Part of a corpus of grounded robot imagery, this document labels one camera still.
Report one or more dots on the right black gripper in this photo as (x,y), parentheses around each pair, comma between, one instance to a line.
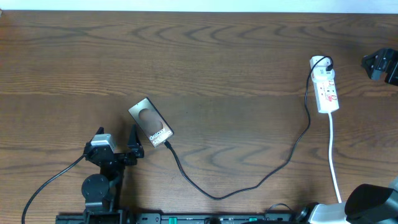
(386,55)

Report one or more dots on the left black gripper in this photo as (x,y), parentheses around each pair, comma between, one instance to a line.
(133,149)

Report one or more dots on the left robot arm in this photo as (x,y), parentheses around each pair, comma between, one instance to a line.
(102,191)

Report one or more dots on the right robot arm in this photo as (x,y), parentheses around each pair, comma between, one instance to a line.
(367,203)

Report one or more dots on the white charger plug adapter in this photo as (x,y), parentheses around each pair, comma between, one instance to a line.
(325,72)

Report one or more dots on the white power strip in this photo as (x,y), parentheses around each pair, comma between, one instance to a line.
(325,90)

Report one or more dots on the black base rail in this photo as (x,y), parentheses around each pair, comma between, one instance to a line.
(156,218)

